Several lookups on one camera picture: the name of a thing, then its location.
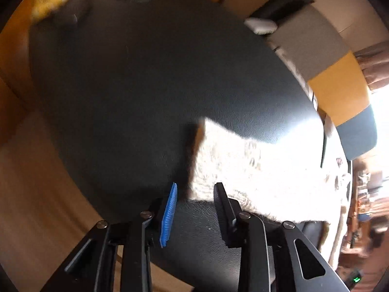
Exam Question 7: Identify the cluttered desk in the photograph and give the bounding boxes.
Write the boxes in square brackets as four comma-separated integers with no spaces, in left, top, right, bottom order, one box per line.
[349,156,385,257]

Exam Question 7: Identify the white knitted sweater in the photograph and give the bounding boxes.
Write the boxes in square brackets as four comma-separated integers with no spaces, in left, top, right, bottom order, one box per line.
[187,117,353,271]

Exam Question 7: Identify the grey yellow blue sofa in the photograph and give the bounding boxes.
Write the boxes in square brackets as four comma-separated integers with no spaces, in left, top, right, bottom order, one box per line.
[267,6,379,162]

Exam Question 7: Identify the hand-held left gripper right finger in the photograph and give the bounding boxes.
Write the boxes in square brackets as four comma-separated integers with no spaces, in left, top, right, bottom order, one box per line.
[213,182,350,292]

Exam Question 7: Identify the black leather seat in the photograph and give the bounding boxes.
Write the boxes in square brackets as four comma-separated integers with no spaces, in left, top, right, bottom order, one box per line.
[29,0,353,292]

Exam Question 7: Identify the black cloth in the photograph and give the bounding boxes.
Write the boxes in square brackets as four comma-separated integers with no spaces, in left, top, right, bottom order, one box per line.
[248,0,318,25]

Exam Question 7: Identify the white soft item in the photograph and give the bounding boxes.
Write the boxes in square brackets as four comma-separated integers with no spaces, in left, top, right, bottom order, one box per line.
[245,18,278,35]

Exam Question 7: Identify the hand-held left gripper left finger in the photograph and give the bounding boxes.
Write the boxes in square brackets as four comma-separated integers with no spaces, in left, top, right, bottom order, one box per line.
[41,182,178,292]

